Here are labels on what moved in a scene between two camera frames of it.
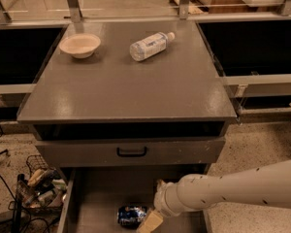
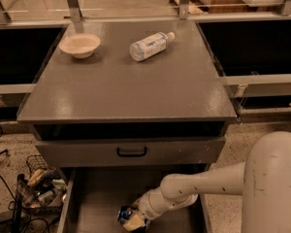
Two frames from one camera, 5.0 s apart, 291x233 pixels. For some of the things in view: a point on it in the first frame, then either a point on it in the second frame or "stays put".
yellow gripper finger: x=160 y=183 to x=136 y=204
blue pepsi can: x=131 y=216 stays put
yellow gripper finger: x=152 y=220 to x=135 y=222
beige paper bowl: x=80 y=46 stays put
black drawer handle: x=131 y=154 stays put
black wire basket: x=45 y=190 stays put
